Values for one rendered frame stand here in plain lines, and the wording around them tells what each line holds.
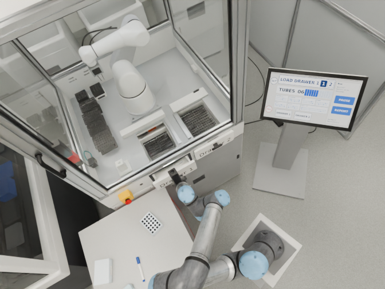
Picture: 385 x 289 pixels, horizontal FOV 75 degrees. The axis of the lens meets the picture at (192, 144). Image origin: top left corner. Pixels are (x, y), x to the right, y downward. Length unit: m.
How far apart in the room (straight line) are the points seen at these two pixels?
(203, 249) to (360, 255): 1.72
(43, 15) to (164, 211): 1.23
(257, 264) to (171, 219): 0.63
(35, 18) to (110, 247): 1.31
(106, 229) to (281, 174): 1.58
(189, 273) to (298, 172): 1.79
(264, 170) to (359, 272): 1.05
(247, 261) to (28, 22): 1.16
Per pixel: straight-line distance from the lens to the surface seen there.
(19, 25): 0.83
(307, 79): 1.61
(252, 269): 1.26
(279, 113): 1.64
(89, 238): 1.81
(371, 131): 3.02
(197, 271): 0.96
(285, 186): 2.47
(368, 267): 2.54
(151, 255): 1.63
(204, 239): 1.03
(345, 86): 1.64
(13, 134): 1.06
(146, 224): 1.64
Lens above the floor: 2.32
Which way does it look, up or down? 60 degrees down
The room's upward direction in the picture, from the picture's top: 17 degrees counter-clockwise
